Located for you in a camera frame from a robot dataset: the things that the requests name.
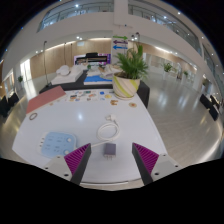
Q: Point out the small grey charger block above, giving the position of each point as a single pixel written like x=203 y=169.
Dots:
x=109 y=150

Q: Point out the white sign with coloured arrows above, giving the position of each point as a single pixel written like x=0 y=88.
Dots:
x=120 y=48

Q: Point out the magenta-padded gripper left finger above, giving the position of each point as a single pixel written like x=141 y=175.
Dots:
x=78 y=159

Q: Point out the purple-lit display screen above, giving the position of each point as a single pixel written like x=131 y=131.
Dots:
x=91 y=60

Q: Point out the group of dark chairs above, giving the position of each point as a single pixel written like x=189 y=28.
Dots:
x=7 y=105
x=210 y=106

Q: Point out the tall black stand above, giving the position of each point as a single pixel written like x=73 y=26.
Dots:
x=45 y=63

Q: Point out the white architectural model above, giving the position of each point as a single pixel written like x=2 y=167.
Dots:
x=68 y=76

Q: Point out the blue-based architectural model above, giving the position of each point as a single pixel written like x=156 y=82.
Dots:
x=96 y=79

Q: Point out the small green floor plant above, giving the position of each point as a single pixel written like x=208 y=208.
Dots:
x=20 y=79

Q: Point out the white sheet with colourful stickers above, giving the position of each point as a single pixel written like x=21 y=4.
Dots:
x=88 y=95

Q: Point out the potted plant in striped pot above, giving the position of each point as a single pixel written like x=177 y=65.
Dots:
x=125 y=86

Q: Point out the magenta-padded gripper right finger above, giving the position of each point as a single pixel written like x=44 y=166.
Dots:
x=145 y=159

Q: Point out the small round wooden disc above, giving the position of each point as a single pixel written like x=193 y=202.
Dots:
x=114 y=102
x=132 y=105

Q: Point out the flat pink board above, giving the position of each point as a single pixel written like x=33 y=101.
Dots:
x=45 y=99

